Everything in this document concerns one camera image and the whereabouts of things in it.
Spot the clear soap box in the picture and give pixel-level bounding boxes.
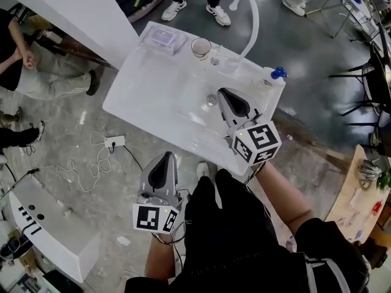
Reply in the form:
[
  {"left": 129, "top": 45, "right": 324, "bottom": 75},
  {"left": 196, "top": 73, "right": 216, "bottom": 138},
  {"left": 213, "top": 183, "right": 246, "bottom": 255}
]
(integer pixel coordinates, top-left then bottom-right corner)
[{"left": 147, "top": 26, "right": 188, "bottom": 56}]

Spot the white curved faucet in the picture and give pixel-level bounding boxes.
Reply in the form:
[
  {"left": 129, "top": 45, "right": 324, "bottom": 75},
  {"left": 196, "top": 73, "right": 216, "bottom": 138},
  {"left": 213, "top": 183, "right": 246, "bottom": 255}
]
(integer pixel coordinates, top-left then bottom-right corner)
[{"left": 229, "top": 0, "right": 261, "bottom": 70}]

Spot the metal wire holder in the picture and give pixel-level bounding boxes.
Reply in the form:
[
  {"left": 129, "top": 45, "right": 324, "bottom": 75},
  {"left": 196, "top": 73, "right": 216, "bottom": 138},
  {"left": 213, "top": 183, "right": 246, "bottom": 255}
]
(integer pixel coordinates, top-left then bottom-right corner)
[{"left": 357, "top": 158, "right": 383, "bottom": 190}]

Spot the black stand pole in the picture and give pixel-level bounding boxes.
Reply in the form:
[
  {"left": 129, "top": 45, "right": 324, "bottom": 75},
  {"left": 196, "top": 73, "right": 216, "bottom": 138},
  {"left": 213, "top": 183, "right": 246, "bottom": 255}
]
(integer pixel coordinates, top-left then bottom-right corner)
[{"left": 0, "top": 167, "right": 41, "bottom": 204}]

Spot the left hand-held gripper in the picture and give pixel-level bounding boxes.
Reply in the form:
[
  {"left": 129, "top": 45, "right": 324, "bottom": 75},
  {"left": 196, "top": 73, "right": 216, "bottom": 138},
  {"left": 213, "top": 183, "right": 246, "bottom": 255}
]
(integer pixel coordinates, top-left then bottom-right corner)
[{"left": 132, "top": 151, "right": 185, "bottom": 234}]

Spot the wooden table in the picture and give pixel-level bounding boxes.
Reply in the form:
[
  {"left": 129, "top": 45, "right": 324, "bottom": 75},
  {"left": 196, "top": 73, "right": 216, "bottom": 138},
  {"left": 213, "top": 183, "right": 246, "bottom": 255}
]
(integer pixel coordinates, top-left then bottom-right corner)
[{"left": 323, "top": 144, "right": 391, "bottom": 244}]

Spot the white cable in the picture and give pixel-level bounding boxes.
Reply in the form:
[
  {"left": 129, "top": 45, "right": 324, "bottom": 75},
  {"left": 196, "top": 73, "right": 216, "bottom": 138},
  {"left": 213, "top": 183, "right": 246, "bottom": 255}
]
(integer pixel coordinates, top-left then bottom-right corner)
[{"left": 26, "top": 129, "right": 114, "bottom": 193}]

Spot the white sink basin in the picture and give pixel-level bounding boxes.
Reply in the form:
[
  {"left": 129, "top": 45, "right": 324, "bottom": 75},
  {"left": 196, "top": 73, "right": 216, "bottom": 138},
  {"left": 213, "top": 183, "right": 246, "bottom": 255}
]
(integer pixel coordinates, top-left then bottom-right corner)
[{"left": 102, "top": 21, "right": 287, "bottom": 176}]

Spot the grey bag strap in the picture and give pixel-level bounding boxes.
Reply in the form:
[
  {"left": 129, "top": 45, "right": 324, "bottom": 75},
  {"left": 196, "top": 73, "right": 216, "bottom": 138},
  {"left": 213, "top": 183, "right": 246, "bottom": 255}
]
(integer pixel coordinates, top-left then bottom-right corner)
[{"left": 304, "top": 255, "right": 352, "bottom": 293}]

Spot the green plant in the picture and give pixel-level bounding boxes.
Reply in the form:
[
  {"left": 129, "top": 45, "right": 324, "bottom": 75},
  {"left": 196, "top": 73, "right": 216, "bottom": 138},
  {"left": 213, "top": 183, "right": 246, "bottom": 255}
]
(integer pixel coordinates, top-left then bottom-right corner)
[{"left": 376, "top": 168, "right": 391, "bottom": 192}]

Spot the person's white shoe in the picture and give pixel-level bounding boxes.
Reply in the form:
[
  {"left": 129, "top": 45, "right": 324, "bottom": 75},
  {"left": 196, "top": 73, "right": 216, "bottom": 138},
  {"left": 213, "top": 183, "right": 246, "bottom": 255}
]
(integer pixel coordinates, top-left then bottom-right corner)
[{"left": 195, "top": 161, "right": 219, "bottom": 189}]

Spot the person's right forearm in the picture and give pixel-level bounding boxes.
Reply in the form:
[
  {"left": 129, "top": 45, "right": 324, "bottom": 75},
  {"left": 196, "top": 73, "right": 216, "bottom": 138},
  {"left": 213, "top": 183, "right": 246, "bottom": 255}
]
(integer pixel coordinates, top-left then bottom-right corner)
[{"left": 252, "top": 159, "right": 315, "bottom": 234}]

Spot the clear glass cup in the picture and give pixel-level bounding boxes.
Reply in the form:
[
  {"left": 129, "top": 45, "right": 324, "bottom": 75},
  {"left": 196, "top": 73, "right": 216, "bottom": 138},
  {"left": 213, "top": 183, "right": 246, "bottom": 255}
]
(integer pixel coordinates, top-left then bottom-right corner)
[{"left": 191, "top": 37, "right": 213, "bottom": 58}]

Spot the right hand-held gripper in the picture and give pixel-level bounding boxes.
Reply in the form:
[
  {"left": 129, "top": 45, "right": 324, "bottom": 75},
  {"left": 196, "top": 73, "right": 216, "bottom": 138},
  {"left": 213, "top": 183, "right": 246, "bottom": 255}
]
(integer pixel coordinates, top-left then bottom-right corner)
[{"left": 217, "top": 88, "right": 282, "bottom": 167}]

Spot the blue pump bottle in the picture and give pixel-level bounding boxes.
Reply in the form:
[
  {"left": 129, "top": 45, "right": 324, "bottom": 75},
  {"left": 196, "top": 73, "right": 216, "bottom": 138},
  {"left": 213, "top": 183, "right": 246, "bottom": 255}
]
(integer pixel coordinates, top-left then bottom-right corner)
[{"left": 260, "top": 66, "right": 289, "bottom": 87}]

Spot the metal wire rack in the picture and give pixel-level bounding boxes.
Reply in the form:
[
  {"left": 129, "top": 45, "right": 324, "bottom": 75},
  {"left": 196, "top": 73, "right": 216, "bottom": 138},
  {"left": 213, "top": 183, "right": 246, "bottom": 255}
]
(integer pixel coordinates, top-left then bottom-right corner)
[{"left": 304, "top": 0, "right": 391, "bottom": 52}]

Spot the white power strip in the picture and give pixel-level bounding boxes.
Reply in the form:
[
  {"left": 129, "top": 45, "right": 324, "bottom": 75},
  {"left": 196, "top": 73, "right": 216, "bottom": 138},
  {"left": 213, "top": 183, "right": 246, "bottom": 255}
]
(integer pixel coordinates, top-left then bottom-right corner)
[{"left": 104, "top": 135, "right": 127, "bottom": 149}]

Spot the black chair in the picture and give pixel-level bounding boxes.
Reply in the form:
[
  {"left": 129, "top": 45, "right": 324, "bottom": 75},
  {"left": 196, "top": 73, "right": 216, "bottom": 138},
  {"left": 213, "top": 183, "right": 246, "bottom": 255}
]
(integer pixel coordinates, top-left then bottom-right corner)
[{"left": 328, "top": 22, "right": 391, "bottom": 148}]

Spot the black cable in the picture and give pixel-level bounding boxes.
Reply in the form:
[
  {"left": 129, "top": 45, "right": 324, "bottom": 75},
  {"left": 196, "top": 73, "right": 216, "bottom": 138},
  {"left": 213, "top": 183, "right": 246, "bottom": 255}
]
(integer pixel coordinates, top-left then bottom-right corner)
[{"left": 123, "top": 144, "right": 144, "bottom": 173}]

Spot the white panel counter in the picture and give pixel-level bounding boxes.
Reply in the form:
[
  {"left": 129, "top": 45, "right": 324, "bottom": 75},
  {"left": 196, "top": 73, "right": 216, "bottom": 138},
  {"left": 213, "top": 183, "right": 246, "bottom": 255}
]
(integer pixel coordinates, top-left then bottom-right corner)
[{"left": 0, "top": 0, "right": 141, "bottom": 70}]

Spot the person's left forearm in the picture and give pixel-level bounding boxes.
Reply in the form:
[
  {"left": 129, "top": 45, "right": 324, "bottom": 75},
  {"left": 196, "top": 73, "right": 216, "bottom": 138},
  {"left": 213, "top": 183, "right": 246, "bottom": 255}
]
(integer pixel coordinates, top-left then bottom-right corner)
[{"left": 143, "top": 232, "right": 188, "bottom": 286}]

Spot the person's black clothing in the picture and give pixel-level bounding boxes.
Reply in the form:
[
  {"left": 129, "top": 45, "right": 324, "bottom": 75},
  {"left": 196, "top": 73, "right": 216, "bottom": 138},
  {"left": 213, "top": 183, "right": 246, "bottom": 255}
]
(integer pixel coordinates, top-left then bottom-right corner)
[{"left": 124, "top": 168, "right": 371, "bottom": 293}]

